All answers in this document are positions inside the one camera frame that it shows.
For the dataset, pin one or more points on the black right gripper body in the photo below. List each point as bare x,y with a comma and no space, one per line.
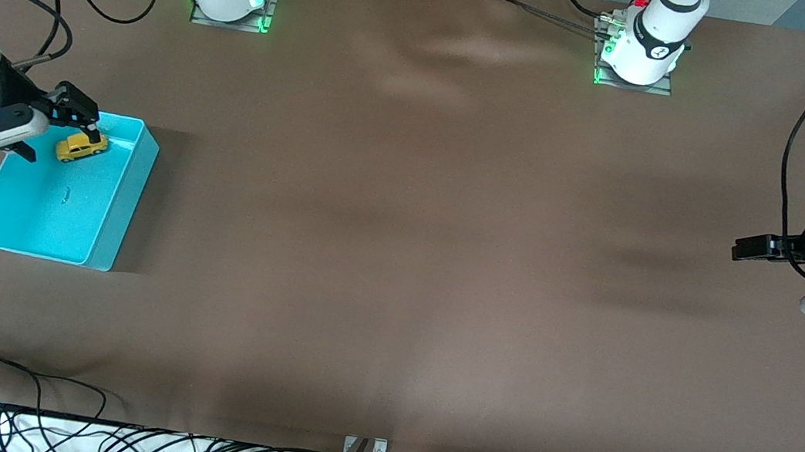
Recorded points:
10,90

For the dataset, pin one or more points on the yellow beetle toy car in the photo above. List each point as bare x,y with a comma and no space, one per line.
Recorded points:
78,148

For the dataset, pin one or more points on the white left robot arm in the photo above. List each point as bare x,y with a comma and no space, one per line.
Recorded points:
656,42

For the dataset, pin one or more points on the turquoise plastic bin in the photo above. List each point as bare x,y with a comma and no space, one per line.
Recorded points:
61,220

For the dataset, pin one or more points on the brown table cover cloth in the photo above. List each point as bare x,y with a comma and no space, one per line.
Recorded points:
398,257

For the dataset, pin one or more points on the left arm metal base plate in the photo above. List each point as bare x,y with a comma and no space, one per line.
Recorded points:
658,89

